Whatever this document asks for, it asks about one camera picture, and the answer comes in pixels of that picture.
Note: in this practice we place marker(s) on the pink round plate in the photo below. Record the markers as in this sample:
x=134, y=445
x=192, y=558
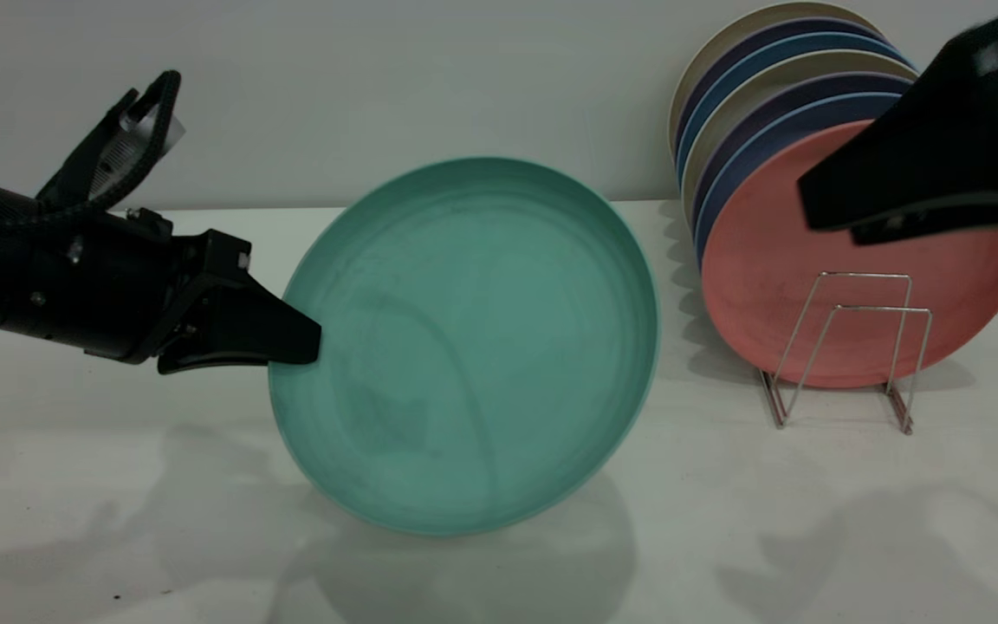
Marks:
x=767, y=260

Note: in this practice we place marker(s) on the dark purple round plate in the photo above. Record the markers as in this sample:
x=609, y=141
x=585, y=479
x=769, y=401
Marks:
x=798, y=28
x=811, y=87

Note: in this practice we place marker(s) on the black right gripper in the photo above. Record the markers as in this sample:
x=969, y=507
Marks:
x=993, y=104

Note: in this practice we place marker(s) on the green round plate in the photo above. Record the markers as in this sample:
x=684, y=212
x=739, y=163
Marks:
x=464, y=347

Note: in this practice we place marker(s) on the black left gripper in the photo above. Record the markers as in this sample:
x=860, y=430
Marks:
x=178, y=277

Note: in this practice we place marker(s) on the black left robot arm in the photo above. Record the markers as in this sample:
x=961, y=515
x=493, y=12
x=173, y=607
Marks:
x=14, y=277

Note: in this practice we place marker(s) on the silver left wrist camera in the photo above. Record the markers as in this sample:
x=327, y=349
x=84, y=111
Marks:
x=131, y=143

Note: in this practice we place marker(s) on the beige round plate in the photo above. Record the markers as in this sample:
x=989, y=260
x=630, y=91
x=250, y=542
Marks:
x=811, y=66
x=785, y=12

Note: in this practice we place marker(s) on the blue round plate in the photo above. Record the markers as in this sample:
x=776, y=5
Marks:
x=776, y=130
x=802, y=43

